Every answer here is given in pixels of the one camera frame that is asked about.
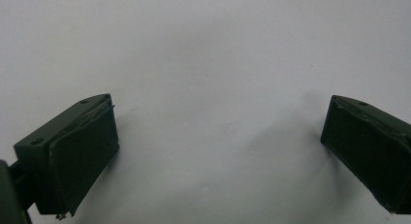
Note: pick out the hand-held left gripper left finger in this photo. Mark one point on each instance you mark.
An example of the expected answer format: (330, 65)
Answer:
(74, 156)

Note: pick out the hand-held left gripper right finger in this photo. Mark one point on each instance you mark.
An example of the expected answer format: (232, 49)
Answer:
(368, 146)

